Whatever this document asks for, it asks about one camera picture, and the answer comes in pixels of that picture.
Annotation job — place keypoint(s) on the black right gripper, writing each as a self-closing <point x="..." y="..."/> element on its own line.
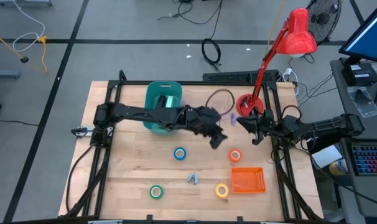
<point x="267" y="126"/>

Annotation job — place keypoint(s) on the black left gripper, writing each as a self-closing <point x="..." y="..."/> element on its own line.
<point x="201" y="123"/>

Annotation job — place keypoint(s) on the lavender staple remover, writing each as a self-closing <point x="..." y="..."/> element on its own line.
<point x="233" y="119"/>

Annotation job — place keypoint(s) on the orange tape roll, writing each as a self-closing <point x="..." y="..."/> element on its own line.
<point x="229" y="155"/>

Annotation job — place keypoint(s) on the blue tape roll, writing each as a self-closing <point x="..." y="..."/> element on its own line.
<point x="175" y="154"/>

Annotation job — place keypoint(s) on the light blue staple remover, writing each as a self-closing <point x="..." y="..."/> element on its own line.
<point x="193" y="178"/>

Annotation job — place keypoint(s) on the yellow tape roll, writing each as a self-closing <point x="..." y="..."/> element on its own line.
<point x="216" y="190"/>

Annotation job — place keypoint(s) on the green tape roll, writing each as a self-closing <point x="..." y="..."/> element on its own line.
<point x="151" y="192"/>

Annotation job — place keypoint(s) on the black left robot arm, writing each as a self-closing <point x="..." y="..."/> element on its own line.
<point x="135" y="113"/>

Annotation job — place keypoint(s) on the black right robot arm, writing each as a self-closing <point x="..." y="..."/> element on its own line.
<point x="325" y="127"/>

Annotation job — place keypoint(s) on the black perforated bar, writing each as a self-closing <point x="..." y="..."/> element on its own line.
<point x="232" y="76"/>

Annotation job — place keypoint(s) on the orange mesh basket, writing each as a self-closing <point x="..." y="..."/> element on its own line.
<point x="248" y="180"/>

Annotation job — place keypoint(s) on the white power adapter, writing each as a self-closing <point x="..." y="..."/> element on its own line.
<point x="288" y="72"/>

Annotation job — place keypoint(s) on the teal plastic bin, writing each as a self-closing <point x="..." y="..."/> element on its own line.
<point x="151" y="93"/>

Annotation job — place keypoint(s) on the white paper sheet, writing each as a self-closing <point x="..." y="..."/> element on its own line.
<point x="325" y="157"/>

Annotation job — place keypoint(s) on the yellow wipes canister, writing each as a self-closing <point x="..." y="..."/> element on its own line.
<point x="337" y="168"/>

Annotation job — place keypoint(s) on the red desk lamp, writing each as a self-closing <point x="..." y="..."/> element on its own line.
<point x="297" y="34"/>

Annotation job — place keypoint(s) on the grey desk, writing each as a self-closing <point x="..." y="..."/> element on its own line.
<point x="356" y="102"/>

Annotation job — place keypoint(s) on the clear plastic bag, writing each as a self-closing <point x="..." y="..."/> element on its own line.
<point x="367" y="107"/>

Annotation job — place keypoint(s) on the black mini computer box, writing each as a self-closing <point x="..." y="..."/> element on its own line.
<point x="359" y="76"/>

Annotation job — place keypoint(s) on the backlit keyboard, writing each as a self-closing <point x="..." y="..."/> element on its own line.
<point x="370" y="160"/>

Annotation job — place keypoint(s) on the black floor fan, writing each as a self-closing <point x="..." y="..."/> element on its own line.
<point x="327" y="21"/>

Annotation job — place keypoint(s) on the computer monitor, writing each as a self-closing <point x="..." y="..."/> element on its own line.
<point x="370" y="37"/>

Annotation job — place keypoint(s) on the grey floor base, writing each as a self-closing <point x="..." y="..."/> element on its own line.
<point x="3" y="74"/>

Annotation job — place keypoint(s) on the grey cart base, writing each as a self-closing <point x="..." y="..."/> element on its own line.
<point x="23" y="3"/>

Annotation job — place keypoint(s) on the black aluminium table frame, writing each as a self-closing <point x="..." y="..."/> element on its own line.
<point x="132" y="82"/>

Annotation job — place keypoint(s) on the silver clamp bracket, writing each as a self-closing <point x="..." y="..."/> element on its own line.
<point x="81" y="131"/>

